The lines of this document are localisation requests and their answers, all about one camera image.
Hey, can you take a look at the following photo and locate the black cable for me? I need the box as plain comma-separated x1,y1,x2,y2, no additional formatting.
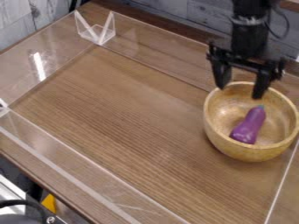
0,199,42,224

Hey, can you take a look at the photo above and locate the clear acrylic barrier wall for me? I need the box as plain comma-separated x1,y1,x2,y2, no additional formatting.
0,6,299,224

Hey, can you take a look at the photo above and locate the clear acrylic corner bracket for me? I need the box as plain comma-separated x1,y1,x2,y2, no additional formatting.
73,11,116,46

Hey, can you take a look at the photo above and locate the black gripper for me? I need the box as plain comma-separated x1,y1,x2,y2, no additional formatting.
207,15,285,100

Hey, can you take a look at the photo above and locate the light wooden bowl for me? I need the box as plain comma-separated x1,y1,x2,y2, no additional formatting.
203,81,299,162

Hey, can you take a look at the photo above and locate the purple toy eggplant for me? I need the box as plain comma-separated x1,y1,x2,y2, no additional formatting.
228,105,267,144

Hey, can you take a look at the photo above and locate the yellow black device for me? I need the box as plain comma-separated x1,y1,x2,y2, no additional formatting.
40,193,68,224

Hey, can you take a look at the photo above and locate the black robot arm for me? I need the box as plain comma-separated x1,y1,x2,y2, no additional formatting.
207,0,289,100

